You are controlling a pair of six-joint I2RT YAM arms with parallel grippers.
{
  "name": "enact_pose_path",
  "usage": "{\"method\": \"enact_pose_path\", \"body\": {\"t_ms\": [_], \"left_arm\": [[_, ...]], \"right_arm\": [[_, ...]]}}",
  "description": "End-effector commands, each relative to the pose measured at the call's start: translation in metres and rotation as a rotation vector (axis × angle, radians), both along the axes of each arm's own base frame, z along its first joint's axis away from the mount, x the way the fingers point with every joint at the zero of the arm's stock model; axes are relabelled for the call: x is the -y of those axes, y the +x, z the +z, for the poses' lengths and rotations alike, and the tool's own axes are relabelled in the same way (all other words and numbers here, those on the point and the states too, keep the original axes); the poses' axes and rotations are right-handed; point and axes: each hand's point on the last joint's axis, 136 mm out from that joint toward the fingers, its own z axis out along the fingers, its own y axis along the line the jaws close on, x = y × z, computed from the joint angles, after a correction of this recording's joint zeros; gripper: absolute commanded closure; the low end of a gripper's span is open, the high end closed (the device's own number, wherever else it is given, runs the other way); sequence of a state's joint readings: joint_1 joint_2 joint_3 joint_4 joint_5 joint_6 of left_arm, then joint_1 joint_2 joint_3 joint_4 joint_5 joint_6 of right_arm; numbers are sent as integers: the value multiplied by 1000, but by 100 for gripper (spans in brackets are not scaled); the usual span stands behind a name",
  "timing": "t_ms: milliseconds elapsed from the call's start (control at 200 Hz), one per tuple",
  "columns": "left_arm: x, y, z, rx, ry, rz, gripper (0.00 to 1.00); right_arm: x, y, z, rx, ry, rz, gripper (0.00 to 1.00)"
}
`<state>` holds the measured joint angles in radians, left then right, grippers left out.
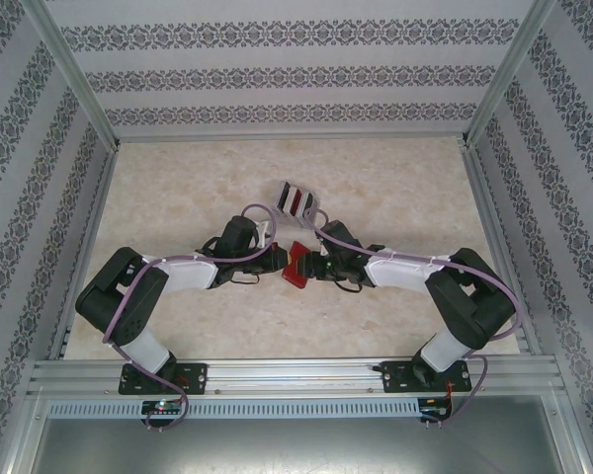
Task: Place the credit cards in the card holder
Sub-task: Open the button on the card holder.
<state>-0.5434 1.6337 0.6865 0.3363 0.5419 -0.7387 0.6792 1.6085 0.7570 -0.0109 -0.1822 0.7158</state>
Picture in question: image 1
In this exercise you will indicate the red card holder wallet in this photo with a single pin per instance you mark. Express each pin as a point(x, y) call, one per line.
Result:
point(296, 281)

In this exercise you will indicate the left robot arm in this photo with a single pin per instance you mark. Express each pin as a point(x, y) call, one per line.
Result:
point(128, 316)

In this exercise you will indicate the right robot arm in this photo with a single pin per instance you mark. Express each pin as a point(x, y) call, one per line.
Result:
point(474, 306)

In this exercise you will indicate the grey card stand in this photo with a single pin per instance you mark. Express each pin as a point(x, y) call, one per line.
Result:
point(281, 205)

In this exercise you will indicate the black credit card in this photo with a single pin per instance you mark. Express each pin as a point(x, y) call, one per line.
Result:
point(286, 193)
point(308, 201)

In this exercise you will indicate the red credit card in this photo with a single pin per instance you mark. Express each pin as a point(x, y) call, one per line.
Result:
point(295, 200)

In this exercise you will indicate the grey metal panel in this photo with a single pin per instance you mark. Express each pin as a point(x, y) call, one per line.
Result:
point(296, 447)

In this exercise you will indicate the left controller board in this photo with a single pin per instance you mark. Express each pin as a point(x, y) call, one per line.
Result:
point(163, 407)

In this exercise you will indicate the controller board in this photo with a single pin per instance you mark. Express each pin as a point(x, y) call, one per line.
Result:
point(436, 407)
point(163, 407)

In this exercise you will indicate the right controller board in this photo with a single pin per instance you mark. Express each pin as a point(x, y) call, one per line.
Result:
point(436, 407)

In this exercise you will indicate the aluminium mounting rail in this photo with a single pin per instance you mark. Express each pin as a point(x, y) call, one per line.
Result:
point(296, 377)

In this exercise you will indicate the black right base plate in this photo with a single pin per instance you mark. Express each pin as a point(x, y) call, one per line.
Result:
point(395, 377)

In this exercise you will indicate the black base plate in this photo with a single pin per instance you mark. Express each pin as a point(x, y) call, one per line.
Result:
point(395, 377)
point(197, 377)

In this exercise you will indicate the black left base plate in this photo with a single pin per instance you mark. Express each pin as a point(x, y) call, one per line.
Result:
point(197, 377)

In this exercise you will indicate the aluminium side rail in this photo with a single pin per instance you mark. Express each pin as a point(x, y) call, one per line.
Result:
point(499, 247)
point(86, 247)

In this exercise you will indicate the aluminium frame post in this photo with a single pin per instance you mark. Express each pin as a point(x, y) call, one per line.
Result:
point(509, 69)

